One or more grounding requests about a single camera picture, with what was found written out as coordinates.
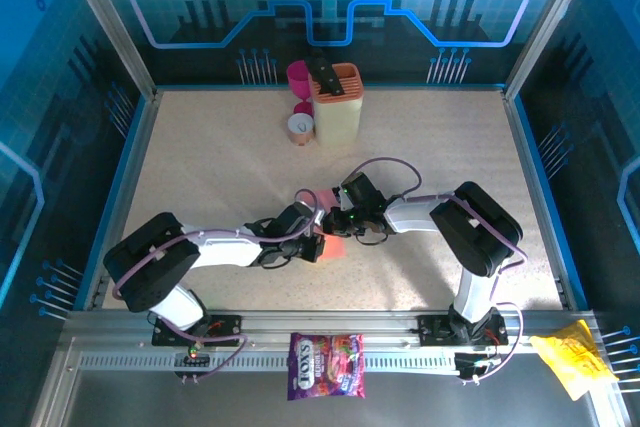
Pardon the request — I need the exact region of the pink paper sheet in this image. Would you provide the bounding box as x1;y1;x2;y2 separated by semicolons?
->
312;187;347;262

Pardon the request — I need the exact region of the beige knife block orange top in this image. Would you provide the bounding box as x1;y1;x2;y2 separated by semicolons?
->
307;62;365;148

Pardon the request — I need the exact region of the small can with white lid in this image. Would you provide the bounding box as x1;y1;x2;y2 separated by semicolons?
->
286;113;317;147

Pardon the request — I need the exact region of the purple candy bag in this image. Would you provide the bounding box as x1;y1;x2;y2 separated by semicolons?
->
286;331;366;402

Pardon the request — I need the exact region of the magenta plastic goblet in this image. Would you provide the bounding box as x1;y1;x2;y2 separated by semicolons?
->
285;59;316;116

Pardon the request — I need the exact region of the black controller board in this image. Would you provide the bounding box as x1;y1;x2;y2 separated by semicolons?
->
453;352;501;387
173;350;212;384

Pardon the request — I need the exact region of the yellow plastic bag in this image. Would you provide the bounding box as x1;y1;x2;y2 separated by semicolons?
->
529;319;621;402

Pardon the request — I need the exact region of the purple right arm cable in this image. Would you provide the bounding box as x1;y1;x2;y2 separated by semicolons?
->
347;156;529;386

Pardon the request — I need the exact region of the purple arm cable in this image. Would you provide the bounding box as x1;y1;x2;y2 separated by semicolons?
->
110;188;324;384
347;156;529;386

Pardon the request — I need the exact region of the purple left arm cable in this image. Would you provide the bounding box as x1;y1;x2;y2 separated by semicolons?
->
110;188;324;384

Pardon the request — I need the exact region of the aluminium frame rail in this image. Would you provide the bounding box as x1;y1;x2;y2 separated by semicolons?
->
62;309;604;348

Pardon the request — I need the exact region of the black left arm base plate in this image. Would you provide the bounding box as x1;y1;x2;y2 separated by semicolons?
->
151;314;244;347

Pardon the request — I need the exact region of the slotted grey cable duct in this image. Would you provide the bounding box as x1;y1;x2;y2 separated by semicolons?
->
78;351;459;372

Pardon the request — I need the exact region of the black knife handle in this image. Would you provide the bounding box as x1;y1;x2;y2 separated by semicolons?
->
304;49;346;97

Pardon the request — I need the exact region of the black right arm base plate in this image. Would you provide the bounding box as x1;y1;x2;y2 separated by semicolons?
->
417;313;509;347

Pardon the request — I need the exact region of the aluminium side rail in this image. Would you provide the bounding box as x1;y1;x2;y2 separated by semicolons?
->
499;89;581;312
82;89;162;312

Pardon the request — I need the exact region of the aluminium frame post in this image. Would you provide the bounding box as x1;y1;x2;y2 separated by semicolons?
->
502;0;601;101
54;0;162;101

